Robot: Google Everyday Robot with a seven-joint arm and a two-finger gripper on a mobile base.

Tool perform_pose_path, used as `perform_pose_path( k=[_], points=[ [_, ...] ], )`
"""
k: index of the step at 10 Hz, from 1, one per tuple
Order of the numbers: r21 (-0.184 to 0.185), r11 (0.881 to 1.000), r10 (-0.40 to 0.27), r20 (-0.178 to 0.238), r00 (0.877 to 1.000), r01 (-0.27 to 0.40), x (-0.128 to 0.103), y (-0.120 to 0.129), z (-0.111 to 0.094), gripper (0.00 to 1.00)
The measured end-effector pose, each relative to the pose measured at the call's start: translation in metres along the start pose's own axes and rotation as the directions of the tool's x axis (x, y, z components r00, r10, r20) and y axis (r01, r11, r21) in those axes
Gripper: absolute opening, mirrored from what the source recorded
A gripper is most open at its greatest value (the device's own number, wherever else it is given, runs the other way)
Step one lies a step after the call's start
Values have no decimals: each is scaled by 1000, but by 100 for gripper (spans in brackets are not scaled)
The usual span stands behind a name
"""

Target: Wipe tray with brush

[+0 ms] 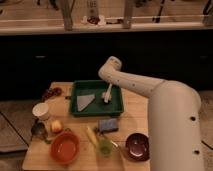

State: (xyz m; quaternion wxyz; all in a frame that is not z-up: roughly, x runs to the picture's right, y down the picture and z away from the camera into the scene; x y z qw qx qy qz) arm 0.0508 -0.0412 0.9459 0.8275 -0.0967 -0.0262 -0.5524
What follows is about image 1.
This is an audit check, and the green glass cup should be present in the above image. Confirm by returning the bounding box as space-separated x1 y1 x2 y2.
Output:
97 139 112 157

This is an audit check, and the grey triangular cloth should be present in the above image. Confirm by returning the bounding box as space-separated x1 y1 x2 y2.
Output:
77 94 95 111

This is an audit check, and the blue sponge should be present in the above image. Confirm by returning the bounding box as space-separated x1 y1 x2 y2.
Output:
98 118 119 132

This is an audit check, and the white handled brush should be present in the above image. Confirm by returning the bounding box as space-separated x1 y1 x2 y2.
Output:
102 84 112 103

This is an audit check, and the wooden board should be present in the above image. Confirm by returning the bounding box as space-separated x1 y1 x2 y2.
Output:
22 82 150 171

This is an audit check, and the dark purple bowl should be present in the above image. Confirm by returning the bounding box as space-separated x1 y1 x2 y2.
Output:
125 133 149 161

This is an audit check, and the orange bowl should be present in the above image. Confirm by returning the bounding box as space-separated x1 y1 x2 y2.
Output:
50 131 80 165

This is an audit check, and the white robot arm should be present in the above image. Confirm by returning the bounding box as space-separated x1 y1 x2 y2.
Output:
98 56 205 171

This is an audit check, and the green plastic tray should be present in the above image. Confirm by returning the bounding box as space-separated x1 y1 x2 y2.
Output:
69 80 124 117

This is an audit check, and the metal measuring cup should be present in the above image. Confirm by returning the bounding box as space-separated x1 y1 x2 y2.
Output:
31 122 48 140

